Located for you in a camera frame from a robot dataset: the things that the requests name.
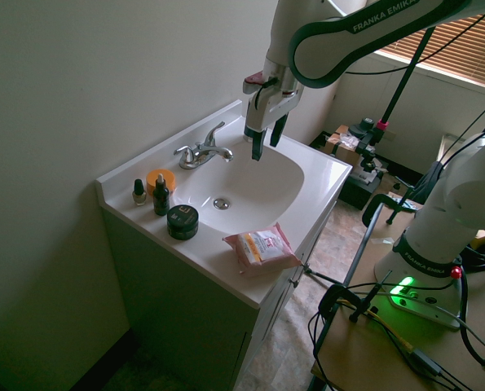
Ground black C-clamp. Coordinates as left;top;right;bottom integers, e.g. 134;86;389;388
317;269;394;323
361;193;410;227

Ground wooden robot mounting board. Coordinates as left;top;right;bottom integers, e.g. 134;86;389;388
310;201;485;391

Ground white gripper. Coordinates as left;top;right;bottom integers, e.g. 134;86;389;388
244;86;302;163

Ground brown cardboard box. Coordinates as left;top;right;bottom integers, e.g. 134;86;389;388
325;125;365;165

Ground black tripod head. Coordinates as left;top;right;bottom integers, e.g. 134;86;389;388
346;116;386;171

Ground black camera stand pole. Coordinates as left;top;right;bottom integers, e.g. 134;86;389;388
373;24;436;142

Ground white sink vanity cabinet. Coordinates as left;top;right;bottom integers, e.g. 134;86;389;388
95;99;354;391

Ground pink wet wipes pack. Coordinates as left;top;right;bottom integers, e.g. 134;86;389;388
222;222;302;279

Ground small nail polish bottle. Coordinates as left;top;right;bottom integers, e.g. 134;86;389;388
131;178;148;208

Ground chrome two-handle faucet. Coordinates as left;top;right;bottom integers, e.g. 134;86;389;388
173;121;235;170

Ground wooden window blinds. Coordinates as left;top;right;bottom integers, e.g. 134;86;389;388
373;8;485;93

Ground black equipment case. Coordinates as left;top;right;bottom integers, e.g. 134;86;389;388
336;160;390;211

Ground orange lidded round jar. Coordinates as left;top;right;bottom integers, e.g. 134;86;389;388
145;169;178;194

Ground wrist camera with red mount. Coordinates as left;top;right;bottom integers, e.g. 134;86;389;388
242;71;276;95

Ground black round cream jar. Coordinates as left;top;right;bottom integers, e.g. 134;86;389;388
166;204;200;240

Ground yellow cable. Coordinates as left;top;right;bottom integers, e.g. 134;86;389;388
366;308;415;354

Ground dark green dropper bottle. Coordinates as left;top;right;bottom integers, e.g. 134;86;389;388
152;174;171;217

